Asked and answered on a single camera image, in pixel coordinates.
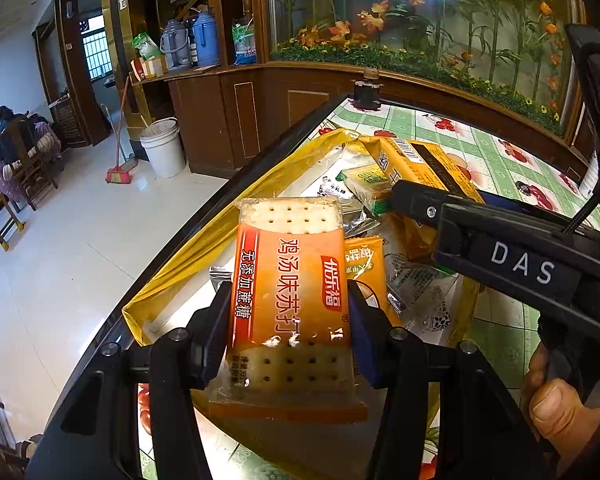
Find red and white boxes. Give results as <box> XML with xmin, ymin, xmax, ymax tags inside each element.
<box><xmin>130</xmin><ymin>56</ymin><xmax>168</xmax><ymax>82</ymax></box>

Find orange snack pouch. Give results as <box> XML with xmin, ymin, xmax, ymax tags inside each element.
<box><xmin>344</xmin><ymin>236</ymin><xmax>403</xmax><ymax>331</ymax></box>

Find white tray with yellow tape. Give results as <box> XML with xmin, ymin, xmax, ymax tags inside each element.
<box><xmin>121</xmin><ymin>127</ymin><xmax>481</xmax><ymax>431</ymax></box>

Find blue thermos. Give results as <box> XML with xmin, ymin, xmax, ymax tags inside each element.
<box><xmin>192</xmin><ymin>10</ymin><xmax>222</xmax><ymax>67</ymax></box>

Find black cable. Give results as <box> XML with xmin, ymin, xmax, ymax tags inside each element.
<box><xmin>562</xmin><ymin>22</ymin><xmax>600</xmax><ymax>236</ymax></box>

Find white candy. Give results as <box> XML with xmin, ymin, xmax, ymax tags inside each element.
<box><xmin>317</xmin><ymin>172</ymin><xmax>353</xmax><ymax>200</ymax></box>

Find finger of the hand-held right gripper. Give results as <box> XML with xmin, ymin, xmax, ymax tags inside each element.
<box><xmin>390</xmin><ymin>179</ymin><xmax>486</xmax><ymax>229</ymax></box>

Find wooden stool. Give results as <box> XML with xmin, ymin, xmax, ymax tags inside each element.
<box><xmin>0</xmin><ymin>192</ymin><xmax>27</xmax><ymax>252</ymax></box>

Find green yellow cracker packet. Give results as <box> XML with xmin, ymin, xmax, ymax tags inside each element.
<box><xmin>342</xmin><ymin>164</ymin><xmax>396</xmax><ymax>216</ymax></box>

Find wooden chair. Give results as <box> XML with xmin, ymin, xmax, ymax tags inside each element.
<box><xmin>5</xmin><ymin>115</ymin><xmax>63</xmax><ymax>211</ymax></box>

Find low wooden cabinet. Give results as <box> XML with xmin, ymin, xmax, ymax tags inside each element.
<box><xmin>130</xmin><ymin>62</ymin><xmax>591</xmax><ymax>181</ymax></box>

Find green plastic bag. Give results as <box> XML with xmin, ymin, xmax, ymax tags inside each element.
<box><xmin>131</xmin><ymin>32</ymin><xmax>162</xmax><ymax>60</ymax></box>

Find grey kettle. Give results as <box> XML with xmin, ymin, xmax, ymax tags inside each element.
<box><xmin>160</xmin><ymin>20</ymin><xmax>191</xmax><ymax>68</ymax></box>

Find small black jar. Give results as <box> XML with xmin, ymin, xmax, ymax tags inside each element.
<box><xmin>354</xmin><ymin>71</ymin><xmax>382</xmax><ymax>111</ymax></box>

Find window with metal grille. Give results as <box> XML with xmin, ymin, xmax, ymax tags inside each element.
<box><xmin>81</xmin><ymin>15</ymin><xmax>113</xmax><ymax>81</ymax></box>

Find clear packet with dark cake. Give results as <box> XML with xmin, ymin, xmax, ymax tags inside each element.
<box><xmin>382</xmin><ymin>252</ymin><xmax>463</xmax><ymax>346</ymax></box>

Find green fruit print tablecloth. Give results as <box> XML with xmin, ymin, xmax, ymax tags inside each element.
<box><xmin>135</xmin><ymin>97</ymin><xmax>600</xmax><ymax>480</ymax></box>

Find person's right hand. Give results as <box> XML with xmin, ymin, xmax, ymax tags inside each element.
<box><xmin>522</xmin><ymin>342</ymin><xmax>600</xmax><ymax>453</ymax></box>

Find white plastic bucket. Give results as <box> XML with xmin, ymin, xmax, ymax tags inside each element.
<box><xmin>140</xmin><ymin>117</ymin><xmax>187</xmax><ymax>179</ymax></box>

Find red broom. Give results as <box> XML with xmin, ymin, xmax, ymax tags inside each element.
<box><xmin>105</xmin><ymin>75</ymin><xmax>140</xmax><ymax>185</ymax></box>

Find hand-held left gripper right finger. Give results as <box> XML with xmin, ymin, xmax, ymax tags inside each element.
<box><xmin>346</xmin><ymin>280</ymin><xmax>546</xmax><ymax>480</ymax></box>

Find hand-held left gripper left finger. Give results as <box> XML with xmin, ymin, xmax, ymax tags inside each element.
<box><xmin>60</xmin><ymin>280</ymin><xmax>234</xmax><ymax>480</ymax></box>

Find orange cracker packet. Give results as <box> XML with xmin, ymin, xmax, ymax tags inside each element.
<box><xmin>207</xmin><ymin>196</ymin><xmax>370</xmax><ymax>423</ymax></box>

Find silver foil packet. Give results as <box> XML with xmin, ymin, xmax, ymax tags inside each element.
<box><xmin>340</xmin><ymin>207</ymin><xmax>381</xmax><ymax>238</ymax></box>
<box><xmin>209</xmin><ymin>267</ymin><xmax>236</xmax><ymax>293</ymax></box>

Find dark orange biscuit packet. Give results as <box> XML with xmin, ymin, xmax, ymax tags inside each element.
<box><xmin>360</xmin><ymin>137</ymin><xmax>486</xmax><ymax>261</ymax></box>

